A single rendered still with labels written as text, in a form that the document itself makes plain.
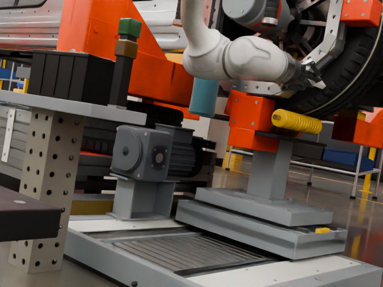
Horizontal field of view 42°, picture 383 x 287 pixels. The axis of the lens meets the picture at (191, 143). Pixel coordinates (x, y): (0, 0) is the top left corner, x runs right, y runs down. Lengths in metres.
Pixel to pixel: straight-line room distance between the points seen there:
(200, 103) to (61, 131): 0.51
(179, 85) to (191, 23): 0.76
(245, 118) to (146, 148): 0.34
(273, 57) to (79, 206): 0.85
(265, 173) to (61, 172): 0.75
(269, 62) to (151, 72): 0.74
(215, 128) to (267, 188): 4.83
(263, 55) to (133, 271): 0.63
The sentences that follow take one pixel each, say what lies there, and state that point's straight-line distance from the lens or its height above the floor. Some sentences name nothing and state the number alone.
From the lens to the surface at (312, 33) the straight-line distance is 1.86.
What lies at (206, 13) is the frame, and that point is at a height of 0.85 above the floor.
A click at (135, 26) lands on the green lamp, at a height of 0.64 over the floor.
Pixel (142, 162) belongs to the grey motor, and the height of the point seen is 0.29.
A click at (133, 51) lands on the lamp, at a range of 1.20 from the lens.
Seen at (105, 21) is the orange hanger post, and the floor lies 0.74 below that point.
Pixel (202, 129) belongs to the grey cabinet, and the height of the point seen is 0.44.
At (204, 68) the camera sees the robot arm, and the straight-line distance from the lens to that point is 1.36.
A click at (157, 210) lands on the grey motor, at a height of 0.10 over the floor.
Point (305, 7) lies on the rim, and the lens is 1.77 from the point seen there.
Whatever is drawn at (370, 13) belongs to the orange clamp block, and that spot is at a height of 0.83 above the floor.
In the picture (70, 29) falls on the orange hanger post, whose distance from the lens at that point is 1.80.
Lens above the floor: 0.43
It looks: 2 degrees down
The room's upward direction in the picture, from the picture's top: 10 degrees clockwise
